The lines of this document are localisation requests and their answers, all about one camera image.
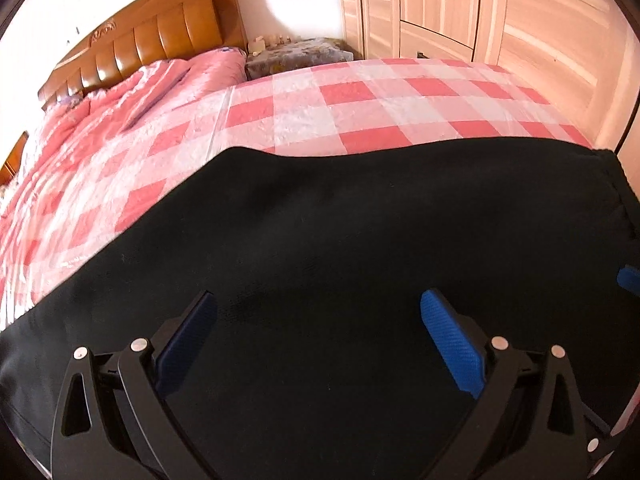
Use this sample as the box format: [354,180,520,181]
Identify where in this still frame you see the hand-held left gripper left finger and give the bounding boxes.
[50,290,221,480]

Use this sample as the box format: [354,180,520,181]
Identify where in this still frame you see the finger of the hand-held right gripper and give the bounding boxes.
[583,405,632,467]
[617,265,640,297]

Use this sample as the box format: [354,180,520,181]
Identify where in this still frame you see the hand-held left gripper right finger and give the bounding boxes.
[420,288,588,480]

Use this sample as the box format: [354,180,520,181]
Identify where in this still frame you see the black pants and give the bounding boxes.
[0,136,640,480]

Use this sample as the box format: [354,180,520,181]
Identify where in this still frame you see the pink quilt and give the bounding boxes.
[0,46,248,221]

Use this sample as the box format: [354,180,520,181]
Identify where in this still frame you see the small wooden headboard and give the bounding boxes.
[0,131,30,187]

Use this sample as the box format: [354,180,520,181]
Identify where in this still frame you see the pink checked bed sheet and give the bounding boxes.
[0,57,596,331]

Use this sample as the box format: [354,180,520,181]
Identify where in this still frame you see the floral pillow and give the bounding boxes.
[52,94,90,112]

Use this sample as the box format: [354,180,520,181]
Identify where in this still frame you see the small white items on nightstand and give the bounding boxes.
[248,32,296,56]

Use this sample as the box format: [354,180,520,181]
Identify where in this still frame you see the wooden padded headboard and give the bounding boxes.
[37,0,249,111]

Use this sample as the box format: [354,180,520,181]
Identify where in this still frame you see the nightstand with floral cover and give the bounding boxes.
[245,36,357,81]

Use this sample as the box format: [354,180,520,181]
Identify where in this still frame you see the light wooden wardrobe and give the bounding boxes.
[336,0,640,151]

